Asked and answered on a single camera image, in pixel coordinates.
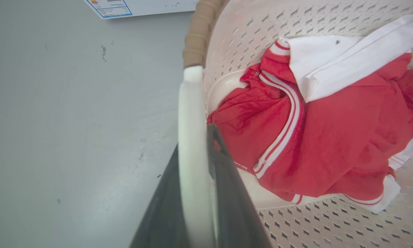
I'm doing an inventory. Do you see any red shirt with white stripes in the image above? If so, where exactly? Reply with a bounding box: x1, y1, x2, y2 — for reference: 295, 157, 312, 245
207, 39, 413, 215

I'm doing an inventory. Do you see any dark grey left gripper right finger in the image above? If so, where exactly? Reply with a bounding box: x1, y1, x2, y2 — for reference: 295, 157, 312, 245
206, 124, 273, 248

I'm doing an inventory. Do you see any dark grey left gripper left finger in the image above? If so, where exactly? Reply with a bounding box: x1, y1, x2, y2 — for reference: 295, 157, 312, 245
129, 144, 190, 248

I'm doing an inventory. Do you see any white perforated plastic laundry basket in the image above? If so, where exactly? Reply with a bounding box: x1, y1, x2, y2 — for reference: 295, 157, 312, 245
178, 0, 413, 248

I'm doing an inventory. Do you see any white cloth garment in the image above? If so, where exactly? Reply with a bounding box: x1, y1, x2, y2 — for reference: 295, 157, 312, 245
286, 10, 413, 103

